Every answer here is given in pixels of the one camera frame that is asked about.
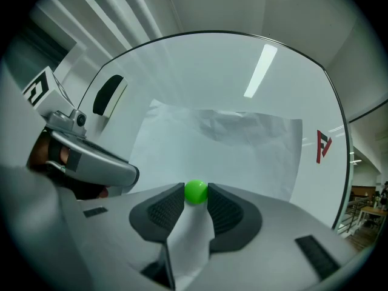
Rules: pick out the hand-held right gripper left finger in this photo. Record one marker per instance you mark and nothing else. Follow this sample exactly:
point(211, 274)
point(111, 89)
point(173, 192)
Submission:
point(130, 241)

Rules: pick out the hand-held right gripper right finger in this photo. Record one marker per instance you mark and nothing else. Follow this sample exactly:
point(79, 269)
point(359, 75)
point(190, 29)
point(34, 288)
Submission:
point(272, 238)

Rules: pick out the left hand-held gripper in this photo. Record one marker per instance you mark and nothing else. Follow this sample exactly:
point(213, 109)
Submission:
point(51, 95)

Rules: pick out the white paper sheet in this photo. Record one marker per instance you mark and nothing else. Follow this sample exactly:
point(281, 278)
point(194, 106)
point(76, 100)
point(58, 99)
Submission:
point(242, 168)

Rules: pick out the green round magnet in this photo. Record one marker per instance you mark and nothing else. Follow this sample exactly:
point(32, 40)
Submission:
point(196, 192)

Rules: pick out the black-framed whiteboard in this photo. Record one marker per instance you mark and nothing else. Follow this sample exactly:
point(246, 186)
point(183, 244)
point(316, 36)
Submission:
point(197, 71)

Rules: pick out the black whiteboard eraser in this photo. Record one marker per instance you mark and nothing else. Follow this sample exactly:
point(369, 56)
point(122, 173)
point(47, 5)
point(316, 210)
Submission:
point(106, 95)

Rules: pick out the person's left hand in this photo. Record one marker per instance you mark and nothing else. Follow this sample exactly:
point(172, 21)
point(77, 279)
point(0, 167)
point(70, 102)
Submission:
point(41, 153)

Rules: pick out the black metal railing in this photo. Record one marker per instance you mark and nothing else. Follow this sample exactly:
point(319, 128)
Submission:
point(348, 220)

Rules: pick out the wooden table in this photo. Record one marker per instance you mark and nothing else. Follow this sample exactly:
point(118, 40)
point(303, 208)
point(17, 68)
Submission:
point(374, 211)

